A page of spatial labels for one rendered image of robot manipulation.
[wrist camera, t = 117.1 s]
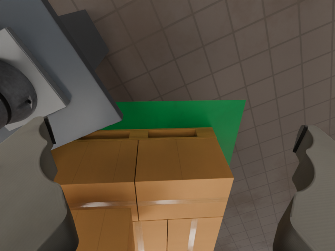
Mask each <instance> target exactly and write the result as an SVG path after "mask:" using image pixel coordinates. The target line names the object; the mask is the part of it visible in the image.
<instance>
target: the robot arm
mask: <svg viewBox="0 0 335 251"><path fill-rule="evenodd" d="M36 107H37V94H36V91H35V88H34V86H33V85H32V83H31V82H30V81H29V79H28V78H27V77H26V76H25V75H24V74H23V73H22V72H21V71H19V70H18V69H17V68H15V67H14V66H12V65H10V64H8V63H6V62H4V61H1V60H0V129H2V128H3V127H4V126H6V125H7V124H11V123H15V122H19V121H22V120H24V119H26V118H28V117H29V116H30V115H31V114H32V113H33V112H34V111H35V110H36ZM54 144H56V141H55V138H54V134H53V131H52V128H51V124H50V121H49V118H48V116H44V117H43V116H37V117H34V118H33V119H31V120H30V121H29V122H27V123H26V124H25V125H24V126H22V127H21V128H20V129H19V130H17V131H16V132H15V133H13V134H12V135H11V136H10V137H8V138H7V139H6V140H5V141H3V142H2V143H1V144H0V251H76V249H77V247H78V244H79V238H78V234H77V231H76V227H75V223H74V220H73V216H72V214H71V211H70V208H69V206H68V203H67V200H66V198H65V195H64V193H63V190H62V187H61V185H60V184H58V183H56V182H54V178H55V176H56V174H57V172H58V170H57V167H56V164H55V161H54V159H53V156H52V153H51V149H52V148H53V145H54ZM293 152H294V153H296V157H297V158H298V160H299V165H298V167H297V169H296V171H295V173H294V175H293V177H292V182H293V184H294V186H295V188H296V190H297V192H296V193H295V194H294V196H293V198H292V200H291V201H290V203H289V205H288V207H287V208H286V210H285V212H284V214H283V216H282V217H281V219H280V221H279V223H278V226H277V230H276V234H275V238H274V242H273V251H335V141H334V140H333V139H331V138H330V137H329V136H328V135H327V134H325V133H324V132H323V131H322V130H320V129H319V128H318V127H316V126H313V125H302V126H301V127H300V129H299V131H298V134H297V137H296V141H295V145H294V148H293Z"/></svg>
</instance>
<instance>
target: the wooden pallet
mask: <svg viewBox="0 0 335 251"><path fill-rule="evenodd" d="M201 138H217V137H216V135H215V133H214V131H213V128H212V127H203V128H162V129H121V130H98V131H96V132H93V133H91V134H89V135H86V136H84V137H81V138H79V139H77V140H74V141H72V142H94V141H129V140H137V141H139V140H165V139H201Z"/></svg>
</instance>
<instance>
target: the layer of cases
mask: <svg viewBox="0 0 335 251"><path fill-rule="evenodd" d="M51 153H52V156H53V159H54V161H55V164H56V167H57V170H58V172H57V174H56V176H55V178H54V182H56V183H58V184H60V185H61V187H62V190H63V193H64V195H65V198H66V200H67V203H68V206H69V208H70V210H95V209H121V208H131V211H132V222H133V232H134V242H135V251H213V250H214V247H215V243H216V240H217V236H218V233H219V229H220V226H221V222H222V219H223V215H224V212H225V208H226V205H227V201H228V198H229V194H230V190H231V187H232V183H233V180H234V177H233V174H232V172H231V170H230V168H229V165H228V163H227V161H226V159H225V156H224V154H223V152H222V150H221V147H220V145H219V143H218V141H217V139H216V138H201V139H165V140H139V141H137V140H129V141H94V142H70V143H67V144H65V145H63V146H60V147H58V148H56V149H53V150H51Z"/></svg>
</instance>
